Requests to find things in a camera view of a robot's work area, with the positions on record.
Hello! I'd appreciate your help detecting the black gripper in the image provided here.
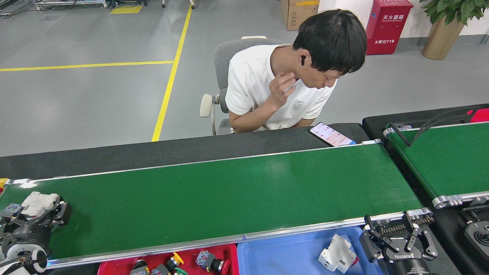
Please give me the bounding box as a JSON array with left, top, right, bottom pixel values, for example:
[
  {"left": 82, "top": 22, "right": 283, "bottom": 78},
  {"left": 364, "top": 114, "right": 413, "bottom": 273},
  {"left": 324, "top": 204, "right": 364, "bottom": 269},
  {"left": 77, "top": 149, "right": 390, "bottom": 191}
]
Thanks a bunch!
[
  {"left": 0, "top": 201, "right": 72, "bottom": 254},
  {"left": 359, "top": 213, "right": 439, "bottom": 275}
]

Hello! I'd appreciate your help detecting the white circuit breaker red lever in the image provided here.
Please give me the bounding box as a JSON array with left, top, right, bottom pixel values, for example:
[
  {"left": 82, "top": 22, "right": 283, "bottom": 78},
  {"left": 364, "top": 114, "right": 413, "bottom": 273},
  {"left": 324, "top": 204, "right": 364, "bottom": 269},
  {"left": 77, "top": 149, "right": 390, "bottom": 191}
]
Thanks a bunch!
[{"left": 318, "top": 234, "right": 359, "bottom": 274}]

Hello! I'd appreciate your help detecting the smartphone with lit screen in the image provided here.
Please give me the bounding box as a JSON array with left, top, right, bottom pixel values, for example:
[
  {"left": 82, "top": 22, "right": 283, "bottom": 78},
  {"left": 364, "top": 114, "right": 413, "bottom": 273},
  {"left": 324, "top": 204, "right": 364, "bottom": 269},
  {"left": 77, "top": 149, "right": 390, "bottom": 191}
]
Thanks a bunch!
[{"left": 309, "top": 122, "right": 356, "bottom": 147}]

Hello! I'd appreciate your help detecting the yellow push button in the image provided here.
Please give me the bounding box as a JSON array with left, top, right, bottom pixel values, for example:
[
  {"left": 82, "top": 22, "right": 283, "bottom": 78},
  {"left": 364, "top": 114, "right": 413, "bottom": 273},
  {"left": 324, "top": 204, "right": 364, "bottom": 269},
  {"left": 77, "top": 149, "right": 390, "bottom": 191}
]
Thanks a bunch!
[{"left": 151, "top": 252, "right": 185, "bottom": 275}]

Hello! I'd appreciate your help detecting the black conveyor motor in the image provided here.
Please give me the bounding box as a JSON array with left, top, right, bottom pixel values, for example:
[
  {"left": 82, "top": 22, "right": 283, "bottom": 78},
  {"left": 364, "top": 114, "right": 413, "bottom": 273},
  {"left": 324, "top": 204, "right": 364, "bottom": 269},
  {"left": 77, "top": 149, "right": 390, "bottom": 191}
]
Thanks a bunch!
[{"left": 458, "top": 204, "right": 489, "bottom": 270}]

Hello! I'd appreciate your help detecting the green conveyor belt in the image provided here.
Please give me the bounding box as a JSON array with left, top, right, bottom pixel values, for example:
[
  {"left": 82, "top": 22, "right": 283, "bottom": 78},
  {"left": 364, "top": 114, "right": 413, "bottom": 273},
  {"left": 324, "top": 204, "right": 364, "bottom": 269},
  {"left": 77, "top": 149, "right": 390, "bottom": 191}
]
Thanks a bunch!
[
  {"left": 383, "top": 121, "right": 489, "bottom": 209},
  {"left": 0, "top": 139, "right": 434, "bottom": 270}
]

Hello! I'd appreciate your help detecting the red plastic part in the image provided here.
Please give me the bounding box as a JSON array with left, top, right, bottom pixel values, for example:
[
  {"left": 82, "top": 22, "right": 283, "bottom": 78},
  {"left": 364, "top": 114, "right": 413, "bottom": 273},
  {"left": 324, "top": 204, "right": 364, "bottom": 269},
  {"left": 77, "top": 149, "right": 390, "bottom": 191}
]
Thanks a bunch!
[{"left": 467, "top": 108, "right": 489, "bottom": 123}]

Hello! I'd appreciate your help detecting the person's right hand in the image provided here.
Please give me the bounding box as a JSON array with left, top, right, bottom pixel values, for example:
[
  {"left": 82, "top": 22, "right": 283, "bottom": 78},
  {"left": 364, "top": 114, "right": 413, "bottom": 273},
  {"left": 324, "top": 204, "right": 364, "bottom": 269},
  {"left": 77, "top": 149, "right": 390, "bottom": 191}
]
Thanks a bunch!
[{"left": 269, "top": 72, "right": 296, "bottom": 111}]

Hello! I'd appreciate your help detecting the red plastic bin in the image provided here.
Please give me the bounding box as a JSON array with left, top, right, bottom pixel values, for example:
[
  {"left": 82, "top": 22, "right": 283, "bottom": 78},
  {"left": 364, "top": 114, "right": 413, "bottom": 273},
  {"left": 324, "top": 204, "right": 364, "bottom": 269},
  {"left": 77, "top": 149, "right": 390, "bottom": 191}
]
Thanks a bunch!
[{"left": 97, "top": 244, "right": 240, "bottom": 275}]

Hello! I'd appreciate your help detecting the black guide bar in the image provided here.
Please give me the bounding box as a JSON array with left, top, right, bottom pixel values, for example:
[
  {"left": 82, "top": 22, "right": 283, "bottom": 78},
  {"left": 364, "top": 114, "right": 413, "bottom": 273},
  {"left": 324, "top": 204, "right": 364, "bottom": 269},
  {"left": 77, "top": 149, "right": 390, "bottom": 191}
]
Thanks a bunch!
[{"left": 388, "top": 108, "right": 489, "bottom": 147}]

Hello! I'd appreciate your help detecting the blue plastic bin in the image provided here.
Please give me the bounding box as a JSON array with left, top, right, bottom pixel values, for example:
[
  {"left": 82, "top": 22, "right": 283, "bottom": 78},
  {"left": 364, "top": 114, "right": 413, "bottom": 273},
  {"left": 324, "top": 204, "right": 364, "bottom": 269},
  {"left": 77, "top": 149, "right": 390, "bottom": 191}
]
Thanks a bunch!
[{"left": 237, "top": 226, "right": 384, "bottom": 275}]

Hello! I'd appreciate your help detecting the potted green plant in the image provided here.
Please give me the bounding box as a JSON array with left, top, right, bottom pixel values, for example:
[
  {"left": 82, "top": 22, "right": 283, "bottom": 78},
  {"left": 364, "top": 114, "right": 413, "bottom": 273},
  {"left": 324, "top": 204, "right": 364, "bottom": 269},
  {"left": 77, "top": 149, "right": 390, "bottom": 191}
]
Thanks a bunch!
[{"left": 419, "top": 0, "right": 489, "bottom": 61}]

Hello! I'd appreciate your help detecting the person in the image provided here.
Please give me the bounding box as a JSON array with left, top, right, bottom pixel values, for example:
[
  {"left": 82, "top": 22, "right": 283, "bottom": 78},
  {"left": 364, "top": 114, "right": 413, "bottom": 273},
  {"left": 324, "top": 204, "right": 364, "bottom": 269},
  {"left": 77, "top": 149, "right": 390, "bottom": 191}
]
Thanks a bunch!
[{"left": 225, "top": 8, "right": 368, "bottom": 133}]

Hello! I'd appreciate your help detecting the red fire extinguisher box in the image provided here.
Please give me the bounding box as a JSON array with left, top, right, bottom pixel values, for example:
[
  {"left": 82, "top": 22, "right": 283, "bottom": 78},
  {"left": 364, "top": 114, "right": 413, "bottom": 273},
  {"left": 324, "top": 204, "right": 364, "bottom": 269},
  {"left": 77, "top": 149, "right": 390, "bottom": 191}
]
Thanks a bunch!
[{"left": 365, "top": 0, "right": 414, "bottom": 56}]

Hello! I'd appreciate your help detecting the brown cardboard box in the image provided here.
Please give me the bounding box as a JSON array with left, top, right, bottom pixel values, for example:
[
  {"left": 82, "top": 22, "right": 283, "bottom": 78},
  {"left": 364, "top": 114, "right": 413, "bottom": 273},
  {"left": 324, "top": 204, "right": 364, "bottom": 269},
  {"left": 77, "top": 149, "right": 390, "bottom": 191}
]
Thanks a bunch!
[{"left": 280, "top": 0, "right": 320, "bottom": 31}]

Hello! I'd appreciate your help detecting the grey office chair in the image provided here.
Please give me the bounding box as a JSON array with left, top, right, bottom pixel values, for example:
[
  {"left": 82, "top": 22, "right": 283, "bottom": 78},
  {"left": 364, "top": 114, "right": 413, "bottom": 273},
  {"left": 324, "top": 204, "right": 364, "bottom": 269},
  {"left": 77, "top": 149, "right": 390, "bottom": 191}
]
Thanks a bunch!
[{"left": 199, "top": 36, "right": 285, "bottom": 136}]

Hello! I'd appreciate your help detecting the conveyor drive chain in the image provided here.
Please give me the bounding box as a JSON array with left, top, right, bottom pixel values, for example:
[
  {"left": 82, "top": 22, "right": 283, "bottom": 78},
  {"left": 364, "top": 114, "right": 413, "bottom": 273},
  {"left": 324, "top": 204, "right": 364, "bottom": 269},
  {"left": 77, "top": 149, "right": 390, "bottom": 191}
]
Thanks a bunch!
[{"left": 376, "top": 216, "right": 435, "bottom": 236}]

